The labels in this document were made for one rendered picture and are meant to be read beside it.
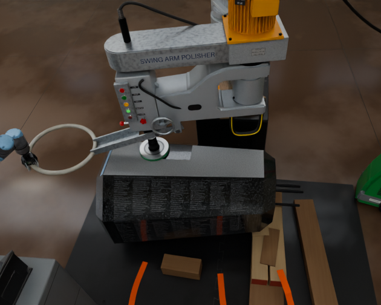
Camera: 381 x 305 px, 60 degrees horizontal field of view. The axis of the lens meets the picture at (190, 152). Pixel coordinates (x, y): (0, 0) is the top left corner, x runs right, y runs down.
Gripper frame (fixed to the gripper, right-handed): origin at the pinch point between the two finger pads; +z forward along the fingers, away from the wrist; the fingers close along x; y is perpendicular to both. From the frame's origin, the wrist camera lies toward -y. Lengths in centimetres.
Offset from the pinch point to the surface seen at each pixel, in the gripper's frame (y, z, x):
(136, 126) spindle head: 40, -36, 66
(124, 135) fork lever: 21, -13, 64
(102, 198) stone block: 43, 13, 31
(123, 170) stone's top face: 39, 0, 52
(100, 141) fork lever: 10.3, -6.5, 48.1
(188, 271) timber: 102, 64, 64
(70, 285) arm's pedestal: 81, 27, -10
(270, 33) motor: 77, -97, 131
